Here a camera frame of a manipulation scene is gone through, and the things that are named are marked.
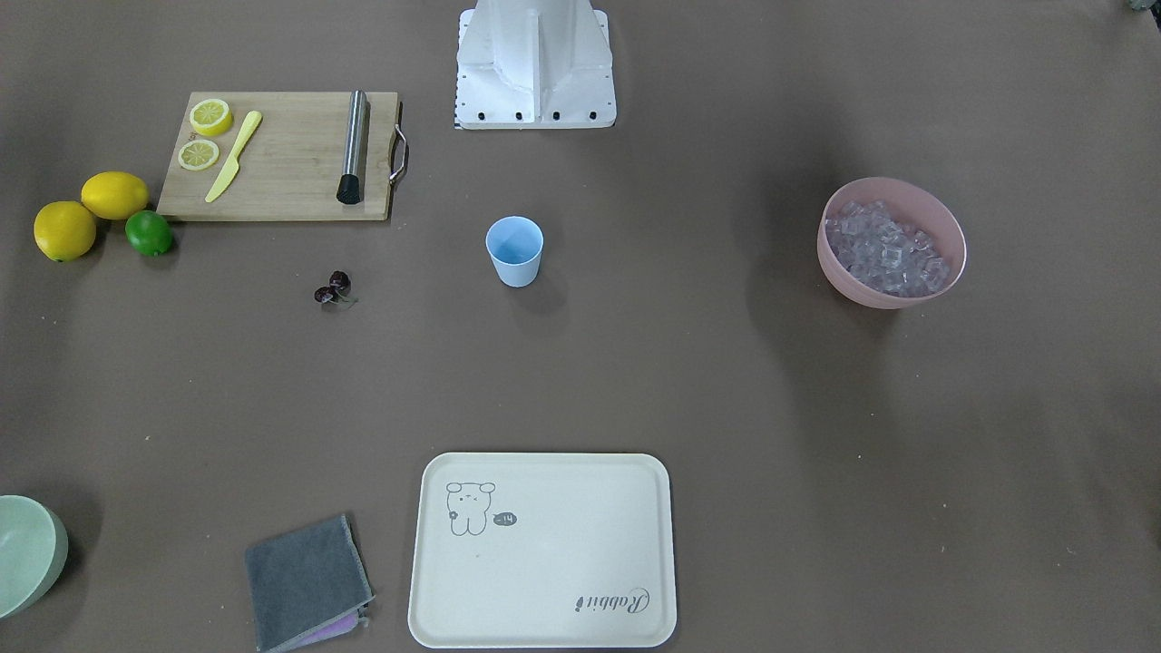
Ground light blue plastic cup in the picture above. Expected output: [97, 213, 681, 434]
[485, 216, 545, 287]

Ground dark red cherries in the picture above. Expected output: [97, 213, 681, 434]
[313, 271, 359, 308]

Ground pile of clear ice cubes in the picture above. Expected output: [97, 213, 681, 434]
[824, 200, 952, 297]

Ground cream rabbit tray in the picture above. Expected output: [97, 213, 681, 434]
[409, 452, 678, 650]

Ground steel muddler black tip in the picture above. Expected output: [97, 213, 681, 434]
[336, 89, 369, 206]

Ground bamboo cutting board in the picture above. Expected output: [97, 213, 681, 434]
[157, 91, 406, 222]

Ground pink bowl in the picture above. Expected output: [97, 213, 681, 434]
[816, 177, 967, 310]

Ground grey folded cloth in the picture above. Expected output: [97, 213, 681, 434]
[243, 514, 375, 652]

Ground yellow plastic knife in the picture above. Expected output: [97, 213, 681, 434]
[204, 112, 264, 203]

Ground lemon half lower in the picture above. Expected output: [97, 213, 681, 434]
[176, 138, 219, 172]

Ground lemon half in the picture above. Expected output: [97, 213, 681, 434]
[188, 98, 233, 137]
[176, 138, 219, 172]

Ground lemon half upper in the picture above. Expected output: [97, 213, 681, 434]
[188, 98, 233, 137]

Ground green lime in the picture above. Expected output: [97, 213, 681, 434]
[124, 210, 174, 257]

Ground yellow lemon near board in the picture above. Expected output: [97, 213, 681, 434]
[82, 171, 150, 220]

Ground yellow lemon outer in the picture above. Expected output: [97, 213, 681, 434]
[34, 201, 98, 263]

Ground mint green bowl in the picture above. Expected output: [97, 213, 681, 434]
[1, 495, 68, 619]

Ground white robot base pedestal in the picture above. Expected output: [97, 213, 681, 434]
[454, 1, 618, 130]

